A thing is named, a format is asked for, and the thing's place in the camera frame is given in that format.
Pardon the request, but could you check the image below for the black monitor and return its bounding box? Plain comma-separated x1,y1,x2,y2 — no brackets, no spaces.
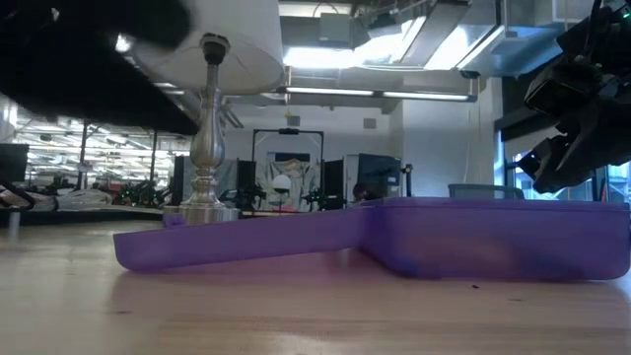
0,142,31,183

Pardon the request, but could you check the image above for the black pole stand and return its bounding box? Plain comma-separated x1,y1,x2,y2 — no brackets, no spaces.
400,163,415,198

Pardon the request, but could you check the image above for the white shade silver table lamp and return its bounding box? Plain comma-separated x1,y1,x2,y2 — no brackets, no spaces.
115,0,287,227

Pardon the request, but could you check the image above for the black rectangular stand frame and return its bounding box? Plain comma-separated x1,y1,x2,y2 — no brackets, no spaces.
251,127,325,199

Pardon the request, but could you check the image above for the long ceiling light strip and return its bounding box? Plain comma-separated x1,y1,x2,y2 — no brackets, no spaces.
284,86,478,104

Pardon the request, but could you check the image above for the purple plastic supply box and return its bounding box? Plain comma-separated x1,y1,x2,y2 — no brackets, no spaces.
111,196,631,282

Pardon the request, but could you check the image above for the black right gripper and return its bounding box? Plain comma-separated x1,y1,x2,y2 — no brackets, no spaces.
518,29,631,194

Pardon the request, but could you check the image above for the dark cabinet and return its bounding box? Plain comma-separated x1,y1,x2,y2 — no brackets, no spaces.
356,153,402,198

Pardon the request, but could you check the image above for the grey chair back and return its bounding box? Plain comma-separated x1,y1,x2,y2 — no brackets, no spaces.
447,182,526,201

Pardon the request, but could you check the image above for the person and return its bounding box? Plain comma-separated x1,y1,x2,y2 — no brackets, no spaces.
351,181,382,203

